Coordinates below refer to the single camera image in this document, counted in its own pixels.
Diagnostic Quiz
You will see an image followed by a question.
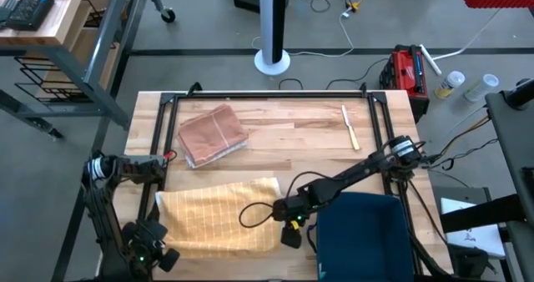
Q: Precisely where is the yellow checked towel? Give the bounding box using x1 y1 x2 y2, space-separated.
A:
154 176 285 259

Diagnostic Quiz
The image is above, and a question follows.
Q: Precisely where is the pink towel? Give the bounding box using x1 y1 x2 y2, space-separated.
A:
174 103 250 169

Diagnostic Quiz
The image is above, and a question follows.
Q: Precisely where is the navy fabric bin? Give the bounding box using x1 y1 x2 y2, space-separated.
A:
307 190 415 282

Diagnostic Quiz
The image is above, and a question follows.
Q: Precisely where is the wooden stick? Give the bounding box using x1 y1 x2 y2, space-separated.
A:
340 103 362 152

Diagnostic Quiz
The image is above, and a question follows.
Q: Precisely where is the wooden side desk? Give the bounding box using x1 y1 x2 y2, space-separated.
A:
12 0 120 104

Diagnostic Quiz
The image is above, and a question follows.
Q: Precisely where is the red tool case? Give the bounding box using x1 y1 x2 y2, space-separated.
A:
378 43 431 123

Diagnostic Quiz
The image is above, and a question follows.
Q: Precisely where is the white paper sheet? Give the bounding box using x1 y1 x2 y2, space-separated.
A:
440 196 506 259

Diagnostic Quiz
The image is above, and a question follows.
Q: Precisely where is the black bag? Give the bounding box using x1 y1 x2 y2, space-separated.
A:
449 244 498 281

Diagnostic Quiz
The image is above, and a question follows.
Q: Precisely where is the black white pole stand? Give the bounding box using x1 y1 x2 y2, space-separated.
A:
253 0 291 77

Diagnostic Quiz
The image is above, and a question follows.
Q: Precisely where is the white canister yellow label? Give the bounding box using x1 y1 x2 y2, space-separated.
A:
432 69 466 100

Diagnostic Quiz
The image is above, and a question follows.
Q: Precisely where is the white plastic tube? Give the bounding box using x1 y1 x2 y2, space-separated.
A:
418 43 443 77

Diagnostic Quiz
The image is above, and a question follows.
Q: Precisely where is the white canister green label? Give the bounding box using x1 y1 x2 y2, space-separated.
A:
462 73 500 103

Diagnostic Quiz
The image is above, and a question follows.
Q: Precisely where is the grey side table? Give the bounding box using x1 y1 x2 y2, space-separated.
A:
440 76 534 282

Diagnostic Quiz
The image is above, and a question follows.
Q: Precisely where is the black keyboard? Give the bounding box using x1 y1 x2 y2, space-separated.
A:
3 0 54 32

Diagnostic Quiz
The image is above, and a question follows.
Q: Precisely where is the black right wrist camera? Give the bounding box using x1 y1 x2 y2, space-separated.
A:
280 226 304 250

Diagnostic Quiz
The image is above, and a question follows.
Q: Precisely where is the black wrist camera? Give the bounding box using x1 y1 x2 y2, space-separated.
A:
158 248 182 274
280 226 304 250

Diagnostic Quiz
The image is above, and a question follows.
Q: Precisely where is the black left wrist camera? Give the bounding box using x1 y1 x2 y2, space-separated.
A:
158 248 182 274

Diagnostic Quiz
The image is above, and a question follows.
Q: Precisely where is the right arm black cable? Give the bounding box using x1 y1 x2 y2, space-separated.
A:
238 170 337 229

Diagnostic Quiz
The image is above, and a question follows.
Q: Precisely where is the black floor cable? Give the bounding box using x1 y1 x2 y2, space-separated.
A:
325 57 390 91
277 78 305 92

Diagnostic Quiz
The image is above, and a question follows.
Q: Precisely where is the white floor cable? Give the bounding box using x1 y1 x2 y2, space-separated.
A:
431 7 501 63
249 6 355 58

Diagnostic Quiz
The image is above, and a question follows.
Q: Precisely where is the wooden workbench grey frame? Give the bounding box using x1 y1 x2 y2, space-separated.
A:
0 0 176 141

